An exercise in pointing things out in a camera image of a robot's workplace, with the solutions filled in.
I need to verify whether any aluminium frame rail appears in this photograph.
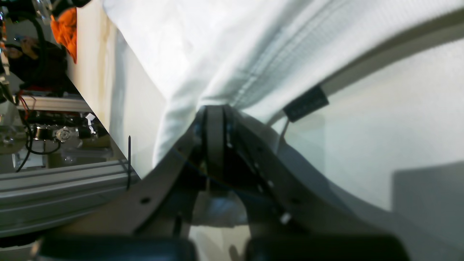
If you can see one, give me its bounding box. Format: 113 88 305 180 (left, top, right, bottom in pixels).
0 160 140 238

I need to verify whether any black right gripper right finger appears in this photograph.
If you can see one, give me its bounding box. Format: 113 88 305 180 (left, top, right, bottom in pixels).
223 107 409 261

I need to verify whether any orange cloth in background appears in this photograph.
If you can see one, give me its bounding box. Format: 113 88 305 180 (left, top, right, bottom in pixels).
50 7 78 64

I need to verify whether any white printed t-shirt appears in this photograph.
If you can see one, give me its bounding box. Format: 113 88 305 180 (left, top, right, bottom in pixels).
101 0 464 168

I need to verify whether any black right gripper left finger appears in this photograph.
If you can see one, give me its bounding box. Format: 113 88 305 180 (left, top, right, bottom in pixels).
33 105 227 261

